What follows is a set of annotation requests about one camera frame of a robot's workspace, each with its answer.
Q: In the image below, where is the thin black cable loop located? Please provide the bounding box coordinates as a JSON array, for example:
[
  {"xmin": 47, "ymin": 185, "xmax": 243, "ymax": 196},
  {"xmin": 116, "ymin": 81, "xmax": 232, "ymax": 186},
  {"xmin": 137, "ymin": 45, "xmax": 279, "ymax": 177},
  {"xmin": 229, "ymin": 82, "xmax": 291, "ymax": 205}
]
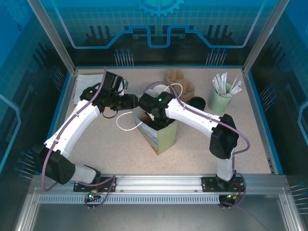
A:
[{"xmin": 102, "ymin": 105, "xmax": 118, "ymax": 119}]

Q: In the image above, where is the slotted grey cable duct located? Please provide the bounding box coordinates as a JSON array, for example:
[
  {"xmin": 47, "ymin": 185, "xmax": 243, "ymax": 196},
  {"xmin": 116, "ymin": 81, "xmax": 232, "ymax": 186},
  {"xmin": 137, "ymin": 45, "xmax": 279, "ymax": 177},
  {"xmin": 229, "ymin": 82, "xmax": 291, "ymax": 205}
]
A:
[{"xmin": 38, "ymin": 195, "xmax": 221, "ymax": 205}]

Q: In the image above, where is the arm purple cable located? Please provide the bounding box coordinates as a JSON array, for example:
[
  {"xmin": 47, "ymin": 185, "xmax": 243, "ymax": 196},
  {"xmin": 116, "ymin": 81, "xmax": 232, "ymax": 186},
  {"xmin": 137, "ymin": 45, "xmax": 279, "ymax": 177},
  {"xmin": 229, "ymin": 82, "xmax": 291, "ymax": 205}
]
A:
[
  {"xmin": 42, "ymin": 66, "xmax": 118, "ymax": 210},
  {"xmin": 144, "ymin": 81, "xmax": 251, "ymax": 210}
]

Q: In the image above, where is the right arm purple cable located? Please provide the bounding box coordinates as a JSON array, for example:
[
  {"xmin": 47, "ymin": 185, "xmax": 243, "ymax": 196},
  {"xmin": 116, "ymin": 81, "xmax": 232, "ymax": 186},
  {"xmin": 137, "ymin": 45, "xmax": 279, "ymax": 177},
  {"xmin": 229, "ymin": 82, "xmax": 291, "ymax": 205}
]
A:
[{"xmin": 144, "ymin": 81, "xmax": 251, "ymax": 210}]

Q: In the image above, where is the right aluminium frame post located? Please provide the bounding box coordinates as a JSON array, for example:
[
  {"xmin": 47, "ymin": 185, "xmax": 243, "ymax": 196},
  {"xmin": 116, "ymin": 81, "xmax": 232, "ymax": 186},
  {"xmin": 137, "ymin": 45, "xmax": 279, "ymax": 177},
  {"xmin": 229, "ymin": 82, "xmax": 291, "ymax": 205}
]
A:
[{"xmin": 242, "ymin": 0, "xmax": 291, "ymax": 76}]

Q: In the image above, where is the aluminium mounting rail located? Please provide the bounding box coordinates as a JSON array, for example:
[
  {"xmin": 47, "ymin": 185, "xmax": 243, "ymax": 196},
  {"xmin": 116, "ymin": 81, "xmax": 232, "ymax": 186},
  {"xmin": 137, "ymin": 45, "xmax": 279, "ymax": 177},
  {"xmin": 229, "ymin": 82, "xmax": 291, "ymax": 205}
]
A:
[{"xmin": 31, "ymin": 174, "xmax": 288, "ymax": 193}]

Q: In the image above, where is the green printed paper bag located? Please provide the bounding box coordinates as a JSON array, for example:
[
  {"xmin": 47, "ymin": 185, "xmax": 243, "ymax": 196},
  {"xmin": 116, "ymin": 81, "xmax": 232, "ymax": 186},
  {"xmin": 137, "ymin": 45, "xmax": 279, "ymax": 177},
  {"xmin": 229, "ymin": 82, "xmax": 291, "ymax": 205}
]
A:
[{"xmin": 116, "ymin": 83, "xmax": 185, "ymax": 156}]

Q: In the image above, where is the black plastic cup lids stack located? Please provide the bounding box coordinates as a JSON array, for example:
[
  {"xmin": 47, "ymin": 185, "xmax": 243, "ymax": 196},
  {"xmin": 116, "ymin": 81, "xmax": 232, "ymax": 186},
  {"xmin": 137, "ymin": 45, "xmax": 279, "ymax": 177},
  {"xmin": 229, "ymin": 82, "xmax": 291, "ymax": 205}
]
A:
[{"xmin": 189, "ymin": 96, "xmax": 206, "ymax": 110}]

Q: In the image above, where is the left aluminium frame post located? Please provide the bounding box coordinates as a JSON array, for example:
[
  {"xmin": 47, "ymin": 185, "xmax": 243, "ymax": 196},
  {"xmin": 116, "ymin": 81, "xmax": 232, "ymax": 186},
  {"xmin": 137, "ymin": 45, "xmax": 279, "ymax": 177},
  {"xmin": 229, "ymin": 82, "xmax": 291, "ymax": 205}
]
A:
[{"xmin": 26, "ymin": 0, "xmax": 78, "ymax": 76}]

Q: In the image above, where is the pale green ceramic mug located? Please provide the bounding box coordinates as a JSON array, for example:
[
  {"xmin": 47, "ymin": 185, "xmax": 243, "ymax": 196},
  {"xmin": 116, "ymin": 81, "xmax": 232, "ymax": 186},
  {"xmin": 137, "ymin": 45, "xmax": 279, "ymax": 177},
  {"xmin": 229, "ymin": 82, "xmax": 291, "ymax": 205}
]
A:
[{"xmin": 207, "ymin": 81, "xmax": 233, "ymax": 115}]

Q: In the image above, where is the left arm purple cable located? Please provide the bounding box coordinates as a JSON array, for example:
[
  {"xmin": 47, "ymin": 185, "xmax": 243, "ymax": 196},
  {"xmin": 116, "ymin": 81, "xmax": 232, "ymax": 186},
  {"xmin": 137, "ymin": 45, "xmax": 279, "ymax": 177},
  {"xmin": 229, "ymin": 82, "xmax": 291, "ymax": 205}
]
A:
[{"xmin": 42, "ymin": 66, "xmax": 118, "ymax": 210}]

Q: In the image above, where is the aluminium frame post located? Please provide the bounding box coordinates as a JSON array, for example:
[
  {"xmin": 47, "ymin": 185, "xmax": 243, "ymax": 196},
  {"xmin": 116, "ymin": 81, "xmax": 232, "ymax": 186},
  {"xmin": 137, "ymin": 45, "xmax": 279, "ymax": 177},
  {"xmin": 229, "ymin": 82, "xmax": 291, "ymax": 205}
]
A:
[
  {"xmin": 26, "ymin": 0, "xmax": 78, "ymax": 76},
  {"xmin": 242, "ymin": 0, "xmax": 291, "ymax": 76}
]

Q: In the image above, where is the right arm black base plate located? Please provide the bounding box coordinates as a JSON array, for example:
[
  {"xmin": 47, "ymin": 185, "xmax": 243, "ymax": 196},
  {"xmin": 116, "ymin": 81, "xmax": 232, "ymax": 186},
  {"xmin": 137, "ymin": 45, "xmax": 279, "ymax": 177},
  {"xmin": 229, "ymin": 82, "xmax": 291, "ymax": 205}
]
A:
[{"xmin": 201, "ymin": 176, "xmax": 244, "ymax": 193}]

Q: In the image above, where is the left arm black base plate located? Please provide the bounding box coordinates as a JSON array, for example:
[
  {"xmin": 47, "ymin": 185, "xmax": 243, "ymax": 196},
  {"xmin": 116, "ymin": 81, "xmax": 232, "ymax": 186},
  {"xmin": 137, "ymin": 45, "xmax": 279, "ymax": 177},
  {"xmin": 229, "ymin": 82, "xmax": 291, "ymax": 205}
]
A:
[{"xmin": 73, "ymin": 176, "xmax": 118, "ymax": 193}]

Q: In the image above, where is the white paper napkin stack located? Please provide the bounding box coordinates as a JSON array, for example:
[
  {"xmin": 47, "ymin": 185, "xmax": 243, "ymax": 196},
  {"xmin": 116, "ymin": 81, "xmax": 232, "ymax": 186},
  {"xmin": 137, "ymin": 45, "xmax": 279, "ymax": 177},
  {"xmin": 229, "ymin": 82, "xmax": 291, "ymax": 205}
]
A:
[{"xmin": 73, "ymin": 74, "xmax": 104, "ymax": 104}]

